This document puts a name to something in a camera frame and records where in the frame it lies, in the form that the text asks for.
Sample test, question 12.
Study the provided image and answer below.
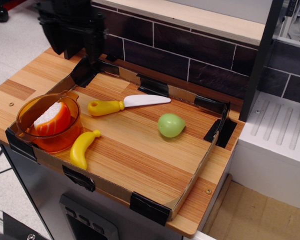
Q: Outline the green toy pear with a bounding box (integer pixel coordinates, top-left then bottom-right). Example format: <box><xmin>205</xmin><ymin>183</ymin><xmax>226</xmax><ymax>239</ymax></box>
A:
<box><xmin>158</xmin><ymin>113</ymin><xmax>186</xmax><ymax>138</ymax></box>

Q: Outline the yellow toy banana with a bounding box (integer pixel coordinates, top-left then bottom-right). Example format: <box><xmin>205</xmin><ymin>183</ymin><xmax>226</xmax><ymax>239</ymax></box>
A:
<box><xmin>69</xmin><ymin>129</ymin><xmax>101</xmax><ymax>170</ymax></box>

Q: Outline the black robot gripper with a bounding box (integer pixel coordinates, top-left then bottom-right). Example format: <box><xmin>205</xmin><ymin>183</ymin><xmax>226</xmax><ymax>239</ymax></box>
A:
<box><xmin>34</xmin><ymin>0</ymin><xmax>106</xmax><ymax>65</ymax></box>

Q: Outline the black caster wheel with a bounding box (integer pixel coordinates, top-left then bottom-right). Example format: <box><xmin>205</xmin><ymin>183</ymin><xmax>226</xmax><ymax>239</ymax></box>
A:
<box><xmin>0</xmin><ymin>6</ymin><xmax>9</xmax><ymax>23</ymax></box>

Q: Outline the salmon sushi toy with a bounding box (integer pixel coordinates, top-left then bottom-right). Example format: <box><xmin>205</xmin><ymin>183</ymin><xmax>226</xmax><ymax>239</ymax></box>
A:
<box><xmin>33</xmin><ymin>102</ymin><xmax>71</xmax><ymax>136</ymax></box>

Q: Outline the dark grey shelf post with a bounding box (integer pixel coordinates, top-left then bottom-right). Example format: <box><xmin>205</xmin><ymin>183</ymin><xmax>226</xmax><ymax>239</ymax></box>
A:
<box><xmin>239</xmin><ymin>0</ymin><xmax>285</xmax><ymax>122</ymax></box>

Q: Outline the grey toy oven front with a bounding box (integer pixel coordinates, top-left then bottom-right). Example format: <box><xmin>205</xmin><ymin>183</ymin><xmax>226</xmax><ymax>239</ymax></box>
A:
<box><xmin>59</xmin><ymin>195</ymin><xmax>120</xmax><ymax>240</ymax></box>

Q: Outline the white toy sink drainboard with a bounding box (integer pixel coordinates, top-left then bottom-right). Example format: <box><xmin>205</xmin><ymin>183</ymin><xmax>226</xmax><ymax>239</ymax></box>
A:
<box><xmin>230</xmin><ymin>92</ymin><xmax>300</xmax><ymax>208</ymax></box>

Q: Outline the yellow handled toy knife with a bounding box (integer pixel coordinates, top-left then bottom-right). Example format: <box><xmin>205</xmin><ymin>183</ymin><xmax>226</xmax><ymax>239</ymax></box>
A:
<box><xmin>87</xmin><ymin>94</ymin><xmax>171</xmax><ymax>117</ymax></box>

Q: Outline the orange transparent plastic pot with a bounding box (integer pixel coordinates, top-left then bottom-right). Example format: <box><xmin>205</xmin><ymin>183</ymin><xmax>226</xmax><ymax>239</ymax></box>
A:
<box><xmin>15</xmin><ymin>91</ymin><xmax>82</xmax><ymax>153</ymax></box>

